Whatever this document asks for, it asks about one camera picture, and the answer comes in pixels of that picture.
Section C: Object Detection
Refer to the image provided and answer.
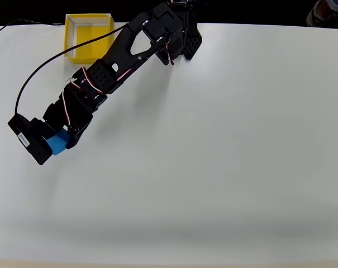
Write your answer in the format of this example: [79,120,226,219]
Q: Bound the blue cube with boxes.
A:
[46,128,71,157]

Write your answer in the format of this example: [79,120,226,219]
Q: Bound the yellow cardboard box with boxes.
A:
[64,13,116,66]

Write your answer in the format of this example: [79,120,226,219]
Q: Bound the black bar webcam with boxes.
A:
[7,113,53,166]

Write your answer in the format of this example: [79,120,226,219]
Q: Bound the grey sneaker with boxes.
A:
[306,0,338,27]

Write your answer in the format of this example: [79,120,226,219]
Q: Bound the black webcam cable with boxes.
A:
[15,24,128,116]

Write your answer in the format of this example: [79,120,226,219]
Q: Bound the thin black table cable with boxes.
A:
[0,18,66,39]

